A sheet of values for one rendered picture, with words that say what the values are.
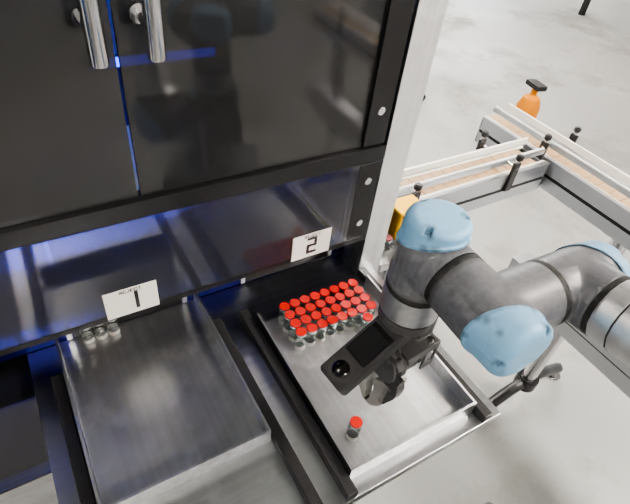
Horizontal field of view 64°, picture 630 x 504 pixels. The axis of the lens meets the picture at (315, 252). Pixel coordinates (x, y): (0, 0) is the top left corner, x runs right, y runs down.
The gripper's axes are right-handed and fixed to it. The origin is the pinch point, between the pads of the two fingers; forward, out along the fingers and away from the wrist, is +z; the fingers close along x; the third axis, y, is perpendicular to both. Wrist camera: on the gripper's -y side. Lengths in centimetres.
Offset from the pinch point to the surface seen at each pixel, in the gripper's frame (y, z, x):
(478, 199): 73, 12, 36
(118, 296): -24.9, -4.3, 33.9
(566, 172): 100, 6, 28
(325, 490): -9.4, 11.3, -4.5
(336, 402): 1.0, 11.1, 6.5
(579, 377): 136, 99, -2
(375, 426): 3.9, 11.1, -0.6
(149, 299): -20.3, -1.4, 33.5
